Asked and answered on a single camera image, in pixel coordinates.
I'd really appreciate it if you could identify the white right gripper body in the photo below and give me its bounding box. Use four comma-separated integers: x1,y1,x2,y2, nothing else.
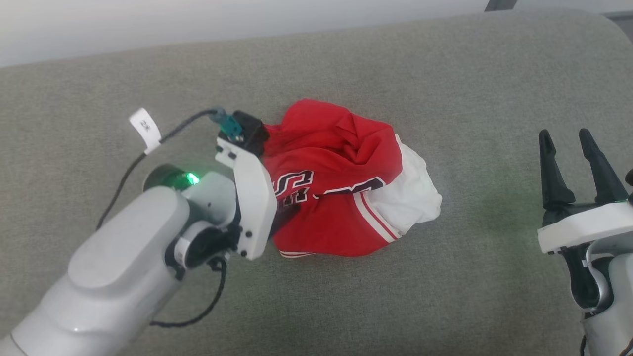
537,200,633,313

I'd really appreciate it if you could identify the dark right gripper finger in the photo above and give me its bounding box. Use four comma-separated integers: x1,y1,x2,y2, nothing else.
579,129,629,205
538,130,577,211

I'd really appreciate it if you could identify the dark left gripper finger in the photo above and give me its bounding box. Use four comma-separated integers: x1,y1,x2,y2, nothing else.
271,203,301,234

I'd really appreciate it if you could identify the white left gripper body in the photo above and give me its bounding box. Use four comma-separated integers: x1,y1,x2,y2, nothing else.
215,138,278,262

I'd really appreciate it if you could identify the red Bulls 23 jersey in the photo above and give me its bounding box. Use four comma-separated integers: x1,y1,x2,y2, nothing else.
261,99,443,259

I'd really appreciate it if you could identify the grey fabric sofa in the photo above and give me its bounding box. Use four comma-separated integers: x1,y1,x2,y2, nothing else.
0,10,633,356

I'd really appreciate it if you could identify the white cable label tag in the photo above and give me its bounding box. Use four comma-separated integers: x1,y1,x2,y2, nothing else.
129,108,162,155

